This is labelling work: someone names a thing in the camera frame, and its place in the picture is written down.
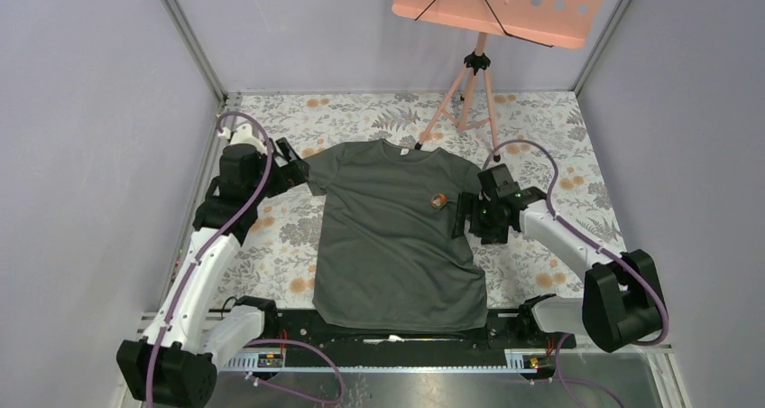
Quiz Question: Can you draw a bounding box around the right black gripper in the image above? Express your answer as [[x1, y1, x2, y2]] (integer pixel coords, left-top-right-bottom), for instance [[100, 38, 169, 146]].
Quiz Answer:
[[451, 190, 510, 246]]

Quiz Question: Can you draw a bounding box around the orange round brooch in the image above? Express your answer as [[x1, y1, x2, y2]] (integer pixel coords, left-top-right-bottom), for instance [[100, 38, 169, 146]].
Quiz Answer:
[[430, 193, 448, 209]]

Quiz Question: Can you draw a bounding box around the dark green t-shirt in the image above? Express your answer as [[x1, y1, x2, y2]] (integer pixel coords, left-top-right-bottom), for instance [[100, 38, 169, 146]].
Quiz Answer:
[[307, 139, 488, 333]]

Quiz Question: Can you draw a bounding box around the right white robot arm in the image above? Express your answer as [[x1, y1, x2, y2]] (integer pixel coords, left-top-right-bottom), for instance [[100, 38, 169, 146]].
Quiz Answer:
[[452, 165, 669, 353]]

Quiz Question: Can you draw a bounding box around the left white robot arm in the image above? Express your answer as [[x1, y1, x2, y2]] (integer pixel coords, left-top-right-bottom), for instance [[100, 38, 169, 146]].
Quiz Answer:
[[116, 138, 306, 407]]

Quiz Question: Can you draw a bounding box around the floral table mat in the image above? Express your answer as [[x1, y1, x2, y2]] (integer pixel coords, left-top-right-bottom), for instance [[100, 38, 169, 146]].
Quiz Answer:
[[213, 91, 624, 308]]

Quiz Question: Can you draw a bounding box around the pink music stand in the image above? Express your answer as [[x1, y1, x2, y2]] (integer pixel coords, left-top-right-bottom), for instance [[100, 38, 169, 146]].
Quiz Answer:
[[392, 0, 603, 149]]

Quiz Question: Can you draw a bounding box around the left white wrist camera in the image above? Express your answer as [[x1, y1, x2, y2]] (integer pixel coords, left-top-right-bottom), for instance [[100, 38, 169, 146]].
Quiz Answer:
[[217, 124, 267, 154]]

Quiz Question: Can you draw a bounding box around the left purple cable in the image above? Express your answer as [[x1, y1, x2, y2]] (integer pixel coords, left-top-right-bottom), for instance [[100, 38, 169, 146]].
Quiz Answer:
[[144, 111, 348, 408]]

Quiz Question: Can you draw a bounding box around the purple cable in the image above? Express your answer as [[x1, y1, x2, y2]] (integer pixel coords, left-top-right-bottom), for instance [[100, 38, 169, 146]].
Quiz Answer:
[[481, 139, 670, 408], [144, 111, 348, 408]]

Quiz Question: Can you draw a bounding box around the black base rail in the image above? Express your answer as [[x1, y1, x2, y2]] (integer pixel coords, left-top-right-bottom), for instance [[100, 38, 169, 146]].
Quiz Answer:
[[261, 308, 576, 367]]

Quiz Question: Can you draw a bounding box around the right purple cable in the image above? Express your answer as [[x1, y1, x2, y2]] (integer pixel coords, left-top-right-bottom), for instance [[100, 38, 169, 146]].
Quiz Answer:
[[481, 139, 670, 408]]

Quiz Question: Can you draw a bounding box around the slotted cable duct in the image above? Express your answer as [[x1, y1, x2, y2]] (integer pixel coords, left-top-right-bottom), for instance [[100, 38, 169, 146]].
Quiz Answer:
[[221, 346, 541, 374]]

